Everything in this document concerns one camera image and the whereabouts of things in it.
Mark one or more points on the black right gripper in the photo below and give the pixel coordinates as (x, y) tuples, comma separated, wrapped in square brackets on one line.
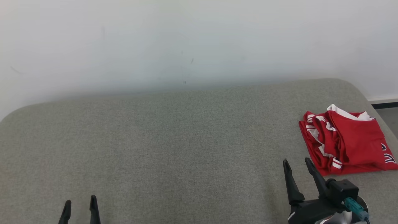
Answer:
[(311, 213)]

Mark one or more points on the red shirt with white sleeves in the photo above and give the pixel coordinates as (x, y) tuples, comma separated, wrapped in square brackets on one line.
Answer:
[(314, 146)]

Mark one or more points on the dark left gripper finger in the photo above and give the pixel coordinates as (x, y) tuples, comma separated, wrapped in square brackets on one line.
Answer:
[(65, 214), (94, 211)]

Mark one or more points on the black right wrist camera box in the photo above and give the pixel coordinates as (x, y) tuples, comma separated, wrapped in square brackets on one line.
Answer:
[(342, 188)]

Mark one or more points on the white wall baseboard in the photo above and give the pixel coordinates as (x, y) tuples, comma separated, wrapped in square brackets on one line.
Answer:
[(384, 99)]

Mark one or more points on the red shorts with white stripe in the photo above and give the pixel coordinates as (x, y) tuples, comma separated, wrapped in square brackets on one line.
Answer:
[(360, 140)]

